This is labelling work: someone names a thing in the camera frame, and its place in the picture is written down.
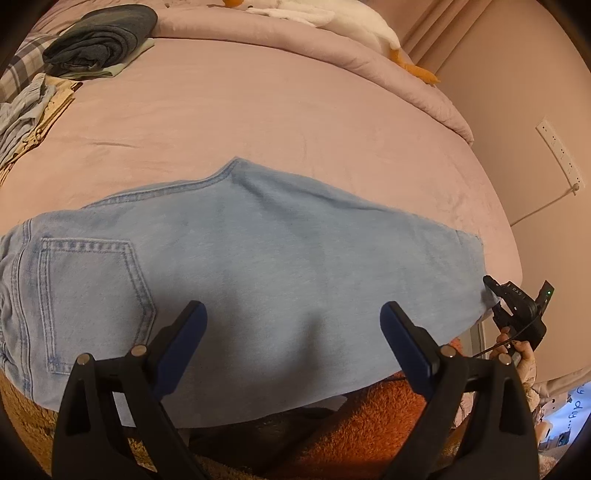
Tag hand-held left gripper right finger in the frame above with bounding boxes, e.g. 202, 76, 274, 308
379, 301, 540, 480

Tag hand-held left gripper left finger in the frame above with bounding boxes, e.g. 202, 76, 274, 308
52, 300, 208, 480

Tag light blue denim pants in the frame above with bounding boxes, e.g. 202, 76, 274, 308
0, 157, 502, 425

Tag person's right forearm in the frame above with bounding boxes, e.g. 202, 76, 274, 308
518, 357, 544, 418

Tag folded dark denim pants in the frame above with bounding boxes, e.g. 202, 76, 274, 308
42, 4, 158, 75

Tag person's right hand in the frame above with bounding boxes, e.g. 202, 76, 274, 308
489, 325, 539, 372

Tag orange fuzzy cloth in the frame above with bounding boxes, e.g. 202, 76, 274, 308
272, 337, 469, 480

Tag white printed cloth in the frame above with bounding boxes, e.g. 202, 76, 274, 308
538, 382, 591, 455

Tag beige shaggy rug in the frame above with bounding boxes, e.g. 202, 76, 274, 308
0, 369, 195, 480

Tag pink curtain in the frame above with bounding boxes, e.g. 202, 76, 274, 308
399, 0, 497, 80

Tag folded cream printed garment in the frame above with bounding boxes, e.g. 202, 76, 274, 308
0, 76, 84, 185

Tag pink quilt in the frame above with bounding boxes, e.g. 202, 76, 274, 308
152, 0, 475, 147

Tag folded light blue denim garment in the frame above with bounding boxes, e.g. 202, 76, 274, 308
0, 73, 58, 162

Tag folded pale green garment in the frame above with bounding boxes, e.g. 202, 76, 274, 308
60, 39, 155, 79

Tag white goose plush toy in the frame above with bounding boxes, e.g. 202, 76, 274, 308
222, 0, 440, 87

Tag plaid pillow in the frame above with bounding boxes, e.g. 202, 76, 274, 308
0, 34, 61, 100

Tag thin black cable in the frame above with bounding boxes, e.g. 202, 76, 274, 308
471, 318, 534, 360

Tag white power cable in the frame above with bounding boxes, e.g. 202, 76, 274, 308
510, 187, 579, 228

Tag white wall socket strip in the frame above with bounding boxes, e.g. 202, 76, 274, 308
536, 120, 583, 195

